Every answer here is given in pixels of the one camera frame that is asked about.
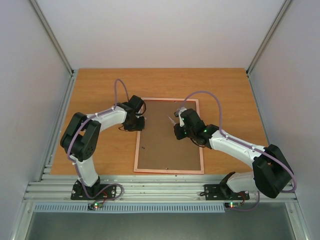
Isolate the red picture frame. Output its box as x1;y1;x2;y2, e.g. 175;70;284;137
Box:
133;97;205;175

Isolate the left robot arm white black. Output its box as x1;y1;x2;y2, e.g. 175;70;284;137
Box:
60;95;147;201

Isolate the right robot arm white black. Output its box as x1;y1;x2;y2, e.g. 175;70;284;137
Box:
174;107;294;199

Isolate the right small circuit board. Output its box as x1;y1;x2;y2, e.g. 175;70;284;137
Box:
224;201;244;209

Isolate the small circuit board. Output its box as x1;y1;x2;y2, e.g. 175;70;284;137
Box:
87;202;104;211
224;201;244;209

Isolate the left small circuit board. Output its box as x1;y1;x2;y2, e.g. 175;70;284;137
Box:
87;202;104;211

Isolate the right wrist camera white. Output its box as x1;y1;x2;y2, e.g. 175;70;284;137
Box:
174;107;187;127

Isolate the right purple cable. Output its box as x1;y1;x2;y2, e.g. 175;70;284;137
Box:
178;91;298;211

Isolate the purple cable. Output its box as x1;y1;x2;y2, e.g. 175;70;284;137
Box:
67;78;131;201
178;91;298;211

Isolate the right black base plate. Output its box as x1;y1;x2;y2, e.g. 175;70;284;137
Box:
199;184;250;201

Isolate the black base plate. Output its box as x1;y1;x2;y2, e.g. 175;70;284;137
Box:
70;182;120;201
199;184;250;201

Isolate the left aluminium corner post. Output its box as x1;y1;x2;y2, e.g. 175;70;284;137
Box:
27;0;76;77

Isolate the aluminium corner post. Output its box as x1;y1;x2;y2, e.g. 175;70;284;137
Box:
246;0;293;78
27;0;76;77

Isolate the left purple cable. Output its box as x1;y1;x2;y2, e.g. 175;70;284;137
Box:
67;78;131;201

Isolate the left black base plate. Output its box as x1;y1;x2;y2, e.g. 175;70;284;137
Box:
70;182;120;201

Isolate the aluminium front rail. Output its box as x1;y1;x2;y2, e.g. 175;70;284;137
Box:
22;174;298;204

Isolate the grey slotted cable duct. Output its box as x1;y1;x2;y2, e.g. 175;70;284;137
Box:
34;202;225;214

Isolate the right aluminium corner post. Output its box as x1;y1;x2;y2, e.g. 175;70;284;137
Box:
246;0;293;78

